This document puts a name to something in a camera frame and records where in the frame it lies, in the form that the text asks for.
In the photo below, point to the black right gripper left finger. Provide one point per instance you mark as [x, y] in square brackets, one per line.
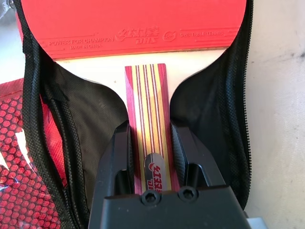
[119, 164]

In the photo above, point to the red ping-pong paddle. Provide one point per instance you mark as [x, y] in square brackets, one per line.
[143, 28]

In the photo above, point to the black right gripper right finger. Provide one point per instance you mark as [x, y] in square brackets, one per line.
[193, 162]

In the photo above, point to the black red paddle case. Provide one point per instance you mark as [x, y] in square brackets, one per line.
[78, 114]

